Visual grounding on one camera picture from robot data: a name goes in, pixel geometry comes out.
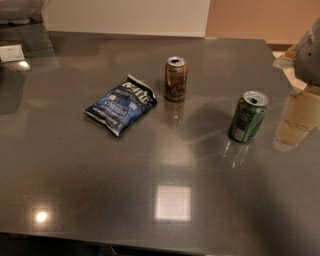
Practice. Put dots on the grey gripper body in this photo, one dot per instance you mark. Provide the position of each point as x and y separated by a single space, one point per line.
309 61

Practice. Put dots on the white card on counter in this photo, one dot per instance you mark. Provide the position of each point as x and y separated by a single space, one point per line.
11 53

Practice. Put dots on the blue chip bag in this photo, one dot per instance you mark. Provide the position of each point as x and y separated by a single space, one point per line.
122 106

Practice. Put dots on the white rounded appliance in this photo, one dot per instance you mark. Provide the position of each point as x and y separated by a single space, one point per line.
20 11

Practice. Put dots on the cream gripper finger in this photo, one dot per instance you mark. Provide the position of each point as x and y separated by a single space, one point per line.
286 60
301 114

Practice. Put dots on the green soda can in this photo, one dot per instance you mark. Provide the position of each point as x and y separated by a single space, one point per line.
250 112

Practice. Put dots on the orange-brown soda can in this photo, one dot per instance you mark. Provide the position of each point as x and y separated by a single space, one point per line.
176 71

